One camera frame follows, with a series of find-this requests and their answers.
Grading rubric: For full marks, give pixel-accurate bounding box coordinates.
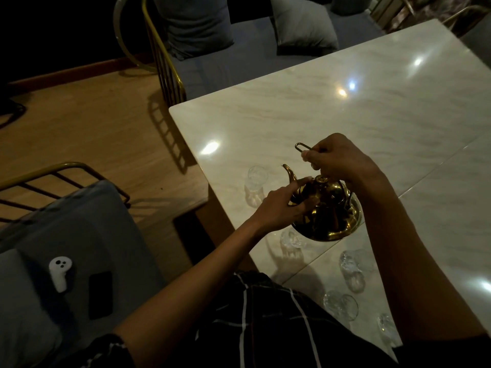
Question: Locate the person's left hand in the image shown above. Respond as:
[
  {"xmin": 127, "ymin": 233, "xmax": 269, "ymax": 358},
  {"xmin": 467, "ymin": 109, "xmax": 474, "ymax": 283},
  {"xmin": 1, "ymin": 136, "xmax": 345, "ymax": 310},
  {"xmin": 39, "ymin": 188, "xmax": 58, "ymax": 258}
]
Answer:
[{"xmin": 252, "ymin": 176, "xmax": 320, "ymax": 236}]

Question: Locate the person's right hand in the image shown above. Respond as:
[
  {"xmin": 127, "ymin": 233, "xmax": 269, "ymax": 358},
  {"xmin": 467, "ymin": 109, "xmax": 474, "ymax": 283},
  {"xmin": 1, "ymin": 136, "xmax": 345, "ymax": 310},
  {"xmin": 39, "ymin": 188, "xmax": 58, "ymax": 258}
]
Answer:
[{"xmin": 301, "ymin": 133, "xmax": 381, "ymax": 193}]

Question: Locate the gold metal teapot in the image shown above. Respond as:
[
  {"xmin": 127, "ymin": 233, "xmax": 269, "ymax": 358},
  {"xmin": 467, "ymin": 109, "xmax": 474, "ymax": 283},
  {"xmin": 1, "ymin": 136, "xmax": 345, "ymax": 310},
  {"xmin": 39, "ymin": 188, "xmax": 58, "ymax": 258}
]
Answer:
[{"xmin": 282, "ymin": 142, "xmax": 363, "ymax": 243}]

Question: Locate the person's left forearm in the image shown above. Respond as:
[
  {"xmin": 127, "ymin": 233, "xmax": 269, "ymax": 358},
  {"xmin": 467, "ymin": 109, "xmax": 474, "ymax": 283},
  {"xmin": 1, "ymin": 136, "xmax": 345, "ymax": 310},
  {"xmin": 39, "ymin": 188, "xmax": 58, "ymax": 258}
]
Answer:
[{"xmin": 112, "ymin": 216, "xmax": 269, "ymax": 368}]

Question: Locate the person's right forearm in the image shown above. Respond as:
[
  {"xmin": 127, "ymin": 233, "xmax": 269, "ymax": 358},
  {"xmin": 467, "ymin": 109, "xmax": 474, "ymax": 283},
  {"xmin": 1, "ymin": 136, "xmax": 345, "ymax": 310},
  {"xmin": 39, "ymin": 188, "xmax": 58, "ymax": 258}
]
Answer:
[{"xmin": 352, "ymin": 173, "xmax": 488, "ymax": 343}]

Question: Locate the clear drinking glass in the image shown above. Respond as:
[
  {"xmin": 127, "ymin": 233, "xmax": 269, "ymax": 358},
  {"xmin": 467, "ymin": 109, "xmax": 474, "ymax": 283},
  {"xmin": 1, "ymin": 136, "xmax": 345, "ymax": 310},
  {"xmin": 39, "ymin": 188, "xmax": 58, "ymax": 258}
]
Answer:
[
  {"xmin": 322, "ymin": 290, "xmax": 360, "ymax": 323},
  {"xmin": 279, "ymin": 229, "xmax": 308, "ymax": 261},
  {"xmin": 376, "ymin": 313, "xmax": 402, "ymax": 348},
  {"xmin": 244, "ymin": 165, "xmax": 270, "ymax": 208},
  {"xmin": 339, "ymin": 248, "xmax": 376, "ymax": 294}
]

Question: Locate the light grey cushion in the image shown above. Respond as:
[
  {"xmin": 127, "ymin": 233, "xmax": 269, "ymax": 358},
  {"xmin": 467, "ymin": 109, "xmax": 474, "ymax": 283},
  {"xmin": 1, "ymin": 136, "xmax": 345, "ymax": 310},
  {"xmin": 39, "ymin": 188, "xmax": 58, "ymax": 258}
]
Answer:
[{"xmin": 270, "ymin": 0, "xmax": 340, "ymax": 55}]

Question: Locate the black checked clothing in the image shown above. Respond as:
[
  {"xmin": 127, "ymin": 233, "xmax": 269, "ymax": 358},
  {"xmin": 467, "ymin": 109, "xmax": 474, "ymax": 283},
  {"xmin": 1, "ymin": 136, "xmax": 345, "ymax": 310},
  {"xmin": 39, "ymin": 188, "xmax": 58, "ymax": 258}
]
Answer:
[{"xmin": 54, "ymin": 270, "xmax": 491, "ymax": 368}]

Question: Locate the small grey cushion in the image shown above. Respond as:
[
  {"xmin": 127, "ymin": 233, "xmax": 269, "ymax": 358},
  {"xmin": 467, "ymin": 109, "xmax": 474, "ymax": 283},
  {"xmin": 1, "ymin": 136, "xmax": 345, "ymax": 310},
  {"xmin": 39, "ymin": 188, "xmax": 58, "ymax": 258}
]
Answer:
[{"xmin": 330, "ymin": 0, "xmax": 376, "ymax": 16}]

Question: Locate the dark grey cushion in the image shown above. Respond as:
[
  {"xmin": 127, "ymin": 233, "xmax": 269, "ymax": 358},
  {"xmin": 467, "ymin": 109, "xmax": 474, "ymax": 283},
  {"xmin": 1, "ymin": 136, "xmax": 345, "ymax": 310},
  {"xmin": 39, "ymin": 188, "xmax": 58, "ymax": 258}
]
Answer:
[{"xmin": 152, "ymin": 0, "xmax": 235, "ymax": 61}]

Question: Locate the black smartphone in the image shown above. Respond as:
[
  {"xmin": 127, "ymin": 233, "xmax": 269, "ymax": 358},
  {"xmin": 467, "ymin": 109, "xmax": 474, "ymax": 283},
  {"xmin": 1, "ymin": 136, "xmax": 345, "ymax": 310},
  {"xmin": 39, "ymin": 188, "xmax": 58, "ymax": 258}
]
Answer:
[{"xmin": 88, "ymin": 270, "xmax": 114, "ymax": 321}]

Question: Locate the white handheld controller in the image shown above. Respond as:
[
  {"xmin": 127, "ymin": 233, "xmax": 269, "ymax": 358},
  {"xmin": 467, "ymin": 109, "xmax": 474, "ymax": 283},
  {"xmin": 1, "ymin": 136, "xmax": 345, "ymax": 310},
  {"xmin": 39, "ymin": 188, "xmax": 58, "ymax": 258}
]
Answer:
[{"xmin": 48, "ymin": 256, "xmax": 73, "ymax": 294}]

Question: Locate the grey seat pillow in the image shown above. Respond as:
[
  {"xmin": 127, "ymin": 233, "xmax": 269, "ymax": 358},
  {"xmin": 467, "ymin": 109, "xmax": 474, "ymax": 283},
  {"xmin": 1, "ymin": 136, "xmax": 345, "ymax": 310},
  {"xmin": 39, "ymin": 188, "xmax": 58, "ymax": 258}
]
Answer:
[{"xmin": 0, "ymin": 248, "xmax": 63, "ymax": 368}]

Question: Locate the gold frame grey bench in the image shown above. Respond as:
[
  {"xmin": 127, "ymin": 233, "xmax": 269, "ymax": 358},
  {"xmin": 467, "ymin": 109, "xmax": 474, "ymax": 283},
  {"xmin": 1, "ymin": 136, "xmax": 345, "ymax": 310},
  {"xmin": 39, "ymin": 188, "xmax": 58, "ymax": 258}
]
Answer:
[{"xmin": 112, "ymin": 0, "xmax": 386, "ymax": 108}]

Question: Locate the gold frame grey seat chair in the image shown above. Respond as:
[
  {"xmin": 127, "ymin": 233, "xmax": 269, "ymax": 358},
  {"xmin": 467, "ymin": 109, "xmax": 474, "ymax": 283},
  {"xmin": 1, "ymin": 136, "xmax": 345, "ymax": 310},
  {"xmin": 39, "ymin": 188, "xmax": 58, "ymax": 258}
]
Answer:
[{"xmin": 0, "ymin": 162, "xmax": 167, "ymax": 368}]

